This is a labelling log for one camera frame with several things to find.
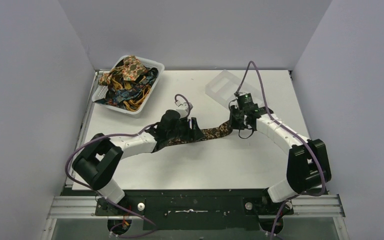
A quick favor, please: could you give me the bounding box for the brown floral tie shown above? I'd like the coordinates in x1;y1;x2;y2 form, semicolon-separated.
163;121;233;147

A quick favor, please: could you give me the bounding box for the clear compartment tray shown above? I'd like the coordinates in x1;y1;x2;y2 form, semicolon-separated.
205;70;264;109

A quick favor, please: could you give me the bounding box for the white plastic basket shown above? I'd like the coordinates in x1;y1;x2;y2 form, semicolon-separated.
91;55;165;118

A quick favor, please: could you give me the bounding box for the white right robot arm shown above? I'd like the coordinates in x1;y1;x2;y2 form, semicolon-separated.
228;93;332;203

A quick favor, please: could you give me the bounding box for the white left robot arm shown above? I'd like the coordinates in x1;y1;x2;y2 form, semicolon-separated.
71;109;205;215

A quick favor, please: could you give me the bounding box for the yellow striped tie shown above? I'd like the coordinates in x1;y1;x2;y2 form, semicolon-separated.
105;78;155;112

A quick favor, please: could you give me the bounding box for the dark blue patterned tie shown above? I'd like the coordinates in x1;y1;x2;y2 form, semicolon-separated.
99;67;159;111

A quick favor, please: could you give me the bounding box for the orange paisley tie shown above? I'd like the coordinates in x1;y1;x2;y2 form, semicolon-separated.
98;55;150;90

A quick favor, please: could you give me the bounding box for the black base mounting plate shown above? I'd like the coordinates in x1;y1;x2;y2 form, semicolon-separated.
95;189;294;231

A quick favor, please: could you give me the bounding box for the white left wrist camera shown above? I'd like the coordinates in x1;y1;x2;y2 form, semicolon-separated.
175;101;193;118

